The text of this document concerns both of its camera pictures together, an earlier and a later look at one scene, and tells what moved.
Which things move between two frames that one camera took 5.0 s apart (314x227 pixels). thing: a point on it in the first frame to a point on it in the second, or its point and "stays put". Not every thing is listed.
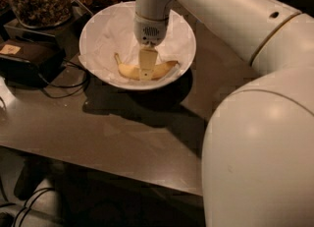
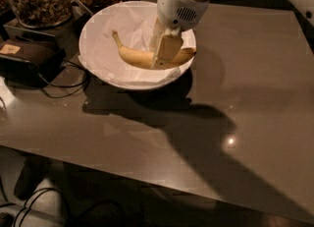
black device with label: [30, 63] stays put
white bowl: [111, 30] stays put
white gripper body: [150, 31] to [178, 10]
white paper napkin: [110, 30] stays put
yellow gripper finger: [147, 62] to [167, 50]
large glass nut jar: [41, 1] stays put
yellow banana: [133, 72] to [145, 59]
